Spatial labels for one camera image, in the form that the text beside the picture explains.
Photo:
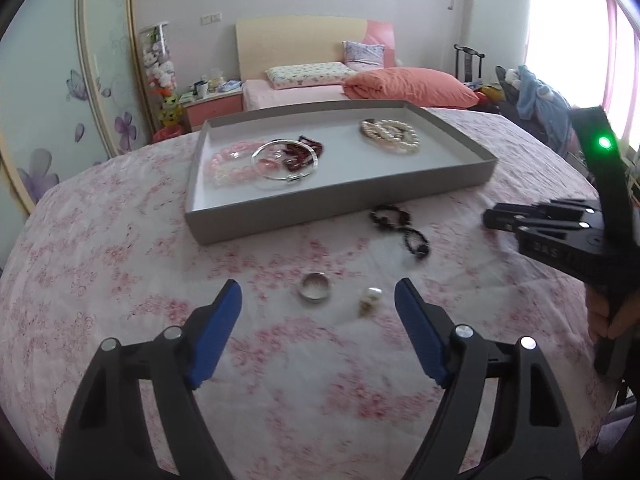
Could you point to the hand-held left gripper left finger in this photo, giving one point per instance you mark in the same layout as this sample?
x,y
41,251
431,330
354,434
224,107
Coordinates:
x,y
215,335

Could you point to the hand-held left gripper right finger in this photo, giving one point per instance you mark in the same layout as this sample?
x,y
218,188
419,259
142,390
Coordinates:
x,y
420,335

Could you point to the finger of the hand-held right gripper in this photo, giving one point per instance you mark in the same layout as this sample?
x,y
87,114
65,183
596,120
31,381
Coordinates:
x,y
505,217
570,207

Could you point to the grey cardboard tray box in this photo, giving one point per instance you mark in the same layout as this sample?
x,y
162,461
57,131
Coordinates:
x,y
350,170

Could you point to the silver bangle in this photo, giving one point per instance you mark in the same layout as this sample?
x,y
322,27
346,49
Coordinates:
x,y
287,179

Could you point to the person's right hand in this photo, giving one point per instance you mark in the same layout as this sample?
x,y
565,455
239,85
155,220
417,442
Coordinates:
x,y
597,320

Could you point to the blue plush garment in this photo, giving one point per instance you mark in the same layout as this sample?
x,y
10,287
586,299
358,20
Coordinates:
x,y
540,105

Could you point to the dark office chair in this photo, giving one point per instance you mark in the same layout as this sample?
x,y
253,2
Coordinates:
x,y
505,105

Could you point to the pink floral tablecloth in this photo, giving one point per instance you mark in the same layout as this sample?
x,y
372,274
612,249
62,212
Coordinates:
x,y
300,410

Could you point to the red and yellow toy pile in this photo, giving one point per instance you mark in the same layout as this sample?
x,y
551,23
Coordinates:
x,y
486,92

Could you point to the pink curtain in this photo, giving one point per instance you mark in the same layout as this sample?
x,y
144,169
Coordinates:
x,y
612,60

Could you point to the orange pillow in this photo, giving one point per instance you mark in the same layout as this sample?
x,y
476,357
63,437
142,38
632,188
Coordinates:
x,y
415,85

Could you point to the black wooden chair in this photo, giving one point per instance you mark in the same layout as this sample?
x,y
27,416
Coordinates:
x,y
469,60

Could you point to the red bin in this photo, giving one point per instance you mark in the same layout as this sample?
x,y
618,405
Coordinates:
x,y
167,134

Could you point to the purple pillow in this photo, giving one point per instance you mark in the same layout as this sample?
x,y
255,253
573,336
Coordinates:
x,y
365,52

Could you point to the pink and white nightstand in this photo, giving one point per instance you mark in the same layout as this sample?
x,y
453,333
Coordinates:
x,y
215,110

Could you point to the yellow plush toy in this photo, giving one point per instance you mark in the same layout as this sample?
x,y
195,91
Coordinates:
x,y
169,110

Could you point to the bed with pink sheet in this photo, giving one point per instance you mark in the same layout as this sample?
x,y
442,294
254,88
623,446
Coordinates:
x,y
300,95

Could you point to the white floral pillow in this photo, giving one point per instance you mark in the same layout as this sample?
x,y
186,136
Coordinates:
x,y
310,72

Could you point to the white mug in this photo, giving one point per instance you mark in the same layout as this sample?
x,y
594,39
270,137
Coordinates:
x,y
202,90

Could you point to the beige and pink headboard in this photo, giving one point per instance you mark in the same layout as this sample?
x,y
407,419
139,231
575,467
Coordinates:
x,y
290,40

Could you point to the clear tube of plush toys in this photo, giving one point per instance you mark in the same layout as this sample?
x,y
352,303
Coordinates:
x,y
157,60

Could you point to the wardrobe with purple flowers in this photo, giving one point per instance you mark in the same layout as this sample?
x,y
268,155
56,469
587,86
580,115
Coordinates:
x,y
50,85

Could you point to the white wall socket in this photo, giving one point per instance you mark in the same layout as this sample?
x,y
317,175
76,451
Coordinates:
x,y
211,18

